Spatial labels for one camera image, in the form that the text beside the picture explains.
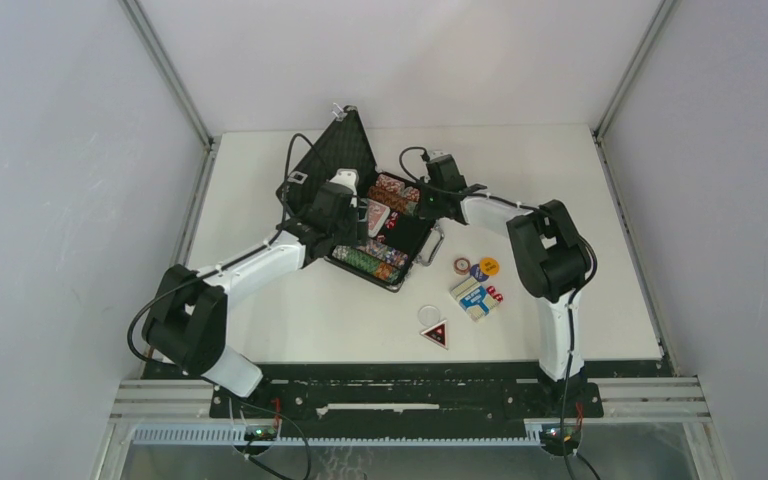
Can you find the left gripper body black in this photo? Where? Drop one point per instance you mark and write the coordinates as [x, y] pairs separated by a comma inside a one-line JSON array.
[[347, 233]]

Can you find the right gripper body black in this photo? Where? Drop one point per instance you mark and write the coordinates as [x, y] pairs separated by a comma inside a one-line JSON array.
[[429, 198]]

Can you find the red playing card deck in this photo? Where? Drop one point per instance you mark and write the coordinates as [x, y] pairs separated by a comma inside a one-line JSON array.
[[377, 215]]

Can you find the black aluminium poker case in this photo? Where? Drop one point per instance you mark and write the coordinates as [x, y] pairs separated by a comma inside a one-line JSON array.
[[344, 144]]

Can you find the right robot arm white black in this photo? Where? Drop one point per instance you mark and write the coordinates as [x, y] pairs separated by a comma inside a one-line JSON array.
[[551, 258]]

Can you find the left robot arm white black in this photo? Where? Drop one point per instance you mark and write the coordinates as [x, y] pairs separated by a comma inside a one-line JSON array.
[[187, 321]]

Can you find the blue-white chip row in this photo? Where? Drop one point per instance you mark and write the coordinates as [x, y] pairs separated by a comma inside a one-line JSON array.
[[384, 253]]

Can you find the orange chip row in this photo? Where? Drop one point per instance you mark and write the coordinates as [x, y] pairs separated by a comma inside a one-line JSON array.
[[394, 201]]

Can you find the red-white chip row top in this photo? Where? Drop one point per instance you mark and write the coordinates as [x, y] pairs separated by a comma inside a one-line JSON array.
[[397, 186]]

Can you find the red dice in case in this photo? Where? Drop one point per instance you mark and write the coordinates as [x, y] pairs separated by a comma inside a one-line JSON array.
[[392, 220]]

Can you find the green chip row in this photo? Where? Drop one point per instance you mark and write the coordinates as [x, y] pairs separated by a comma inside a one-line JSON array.
[[366, 263]]

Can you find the purple blind button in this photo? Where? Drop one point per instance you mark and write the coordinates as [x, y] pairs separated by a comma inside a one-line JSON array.
[[477, 273]]

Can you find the orange blind button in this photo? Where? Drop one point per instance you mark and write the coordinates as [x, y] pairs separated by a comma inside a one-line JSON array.
[[489, 266]]

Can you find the blue playing card box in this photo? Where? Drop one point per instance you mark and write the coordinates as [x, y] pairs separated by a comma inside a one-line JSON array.
[[474, 299]]

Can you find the red dice group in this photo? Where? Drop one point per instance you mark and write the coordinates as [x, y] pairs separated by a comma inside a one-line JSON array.
[[494, 293]]

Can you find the white dealer button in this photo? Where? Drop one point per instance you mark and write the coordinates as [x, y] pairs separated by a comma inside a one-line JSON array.
[[429, 315]]

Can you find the red black triangle card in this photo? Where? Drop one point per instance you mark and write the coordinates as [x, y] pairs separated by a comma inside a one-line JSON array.
[[437, 334]]

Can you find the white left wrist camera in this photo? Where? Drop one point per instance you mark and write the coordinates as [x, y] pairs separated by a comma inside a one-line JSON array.
[[347, 178]]

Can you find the black mounting rail base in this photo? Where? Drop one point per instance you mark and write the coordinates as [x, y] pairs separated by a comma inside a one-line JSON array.
[[419, 401]]

